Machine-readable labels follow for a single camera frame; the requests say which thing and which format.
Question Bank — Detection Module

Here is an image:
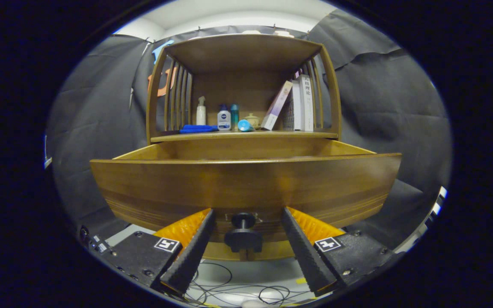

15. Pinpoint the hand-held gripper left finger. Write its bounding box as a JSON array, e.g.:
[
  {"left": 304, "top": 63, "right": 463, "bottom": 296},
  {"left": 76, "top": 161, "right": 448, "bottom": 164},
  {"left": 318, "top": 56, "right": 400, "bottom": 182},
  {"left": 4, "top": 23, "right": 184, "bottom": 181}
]
[{"left": 109, "top": 208, "right": 216, "bottom": 296}]

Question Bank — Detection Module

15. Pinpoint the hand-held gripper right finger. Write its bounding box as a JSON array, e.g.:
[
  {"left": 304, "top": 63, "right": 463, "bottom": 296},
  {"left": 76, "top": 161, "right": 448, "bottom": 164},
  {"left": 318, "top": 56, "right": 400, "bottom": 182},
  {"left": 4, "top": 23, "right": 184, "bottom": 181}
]
[{"left": 282, "top": 207, "right": 395, "bottom": 296}]

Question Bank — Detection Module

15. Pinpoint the wooden drawer with black knob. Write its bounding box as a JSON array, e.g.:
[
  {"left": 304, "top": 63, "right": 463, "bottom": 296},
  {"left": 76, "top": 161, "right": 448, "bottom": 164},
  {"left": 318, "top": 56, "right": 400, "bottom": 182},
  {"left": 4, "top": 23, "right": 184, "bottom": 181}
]
[{"left": 90, "top": 139, "right": 402, "bottom": 261}]

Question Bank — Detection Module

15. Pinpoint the wooden countertop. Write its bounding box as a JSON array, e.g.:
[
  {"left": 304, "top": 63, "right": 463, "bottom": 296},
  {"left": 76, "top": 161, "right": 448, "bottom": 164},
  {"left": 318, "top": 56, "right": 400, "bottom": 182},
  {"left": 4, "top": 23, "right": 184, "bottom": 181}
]
[{"left": 150, "top": 130, "right": 339, "bottom": 143}]

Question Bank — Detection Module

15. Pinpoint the wooden cabinet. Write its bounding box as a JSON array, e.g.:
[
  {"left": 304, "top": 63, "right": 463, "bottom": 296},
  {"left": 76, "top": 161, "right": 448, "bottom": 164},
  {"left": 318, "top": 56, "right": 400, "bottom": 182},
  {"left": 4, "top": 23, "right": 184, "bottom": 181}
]
[{"left": 146, "top": 33, "right": 342, "bottom": 144}]

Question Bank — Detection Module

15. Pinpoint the blue folded cloth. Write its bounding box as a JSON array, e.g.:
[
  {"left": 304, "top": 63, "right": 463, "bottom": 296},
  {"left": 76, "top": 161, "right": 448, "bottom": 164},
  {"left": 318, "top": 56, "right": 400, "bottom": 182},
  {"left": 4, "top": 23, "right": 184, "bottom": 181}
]
[{"left": 179, "top": 124, "right": 219, "bottom": 134}]

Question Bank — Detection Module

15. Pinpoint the white bottle with blue cap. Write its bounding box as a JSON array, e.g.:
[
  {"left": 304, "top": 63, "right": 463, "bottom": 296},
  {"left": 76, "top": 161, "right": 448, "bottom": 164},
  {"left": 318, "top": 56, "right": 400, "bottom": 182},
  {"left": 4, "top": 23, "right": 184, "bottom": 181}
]
[{"left": 217, "top": 104, "right": 232, "bottom": 131}]

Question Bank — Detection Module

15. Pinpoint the white pump bottle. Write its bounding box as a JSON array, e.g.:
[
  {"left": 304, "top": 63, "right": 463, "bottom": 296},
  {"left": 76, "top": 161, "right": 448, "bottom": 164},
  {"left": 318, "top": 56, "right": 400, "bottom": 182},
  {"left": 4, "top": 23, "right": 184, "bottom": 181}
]
[{"left": 196, "top": 96, "right": 207, "bottom": 126}]

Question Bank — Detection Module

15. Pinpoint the grey patterned book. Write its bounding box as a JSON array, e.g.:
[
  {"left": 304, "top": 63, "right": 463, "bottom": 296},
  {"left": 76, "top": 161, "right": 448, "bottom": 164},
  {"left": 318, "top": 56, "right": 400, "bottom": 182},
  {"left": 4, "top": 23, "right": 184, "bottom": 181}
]
[{"left": 282, "top": 79, "right": 302, "bottom": 131}]

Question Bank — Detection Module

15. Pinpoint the purple and white book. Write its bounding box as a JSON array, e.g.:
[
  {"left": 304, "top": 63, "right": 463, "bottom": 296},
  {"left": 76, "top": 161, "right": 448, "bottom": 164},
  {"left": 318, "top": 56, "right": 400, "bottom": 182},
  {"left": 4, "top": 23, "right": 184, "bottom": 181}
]
[{"left": 260, "top": 80, "right": 294, "bottom": 131}]

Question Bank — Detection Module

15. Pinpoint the black backdrop cloth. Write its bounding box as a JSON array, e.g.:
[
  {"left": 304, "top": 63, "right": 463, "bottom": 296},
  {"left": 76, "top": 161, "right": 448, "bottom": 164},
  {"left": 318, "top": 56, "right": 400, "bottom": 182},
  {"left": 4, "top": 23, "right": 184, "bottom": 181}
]
[{"left": 45, "top": 9, "right": 452, "bottom": 240}]

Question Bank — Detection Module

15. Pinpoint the tangle of black cables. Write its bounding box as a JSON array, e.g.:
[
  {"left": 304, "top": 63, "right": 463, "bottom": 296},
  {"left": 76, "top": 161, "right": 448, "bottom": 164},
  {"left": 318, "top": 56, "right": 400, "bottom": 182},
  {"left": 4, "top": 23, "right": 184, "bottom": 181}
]
[{"left": 184, "top": 262, "right": 315, "bottom": 306}]

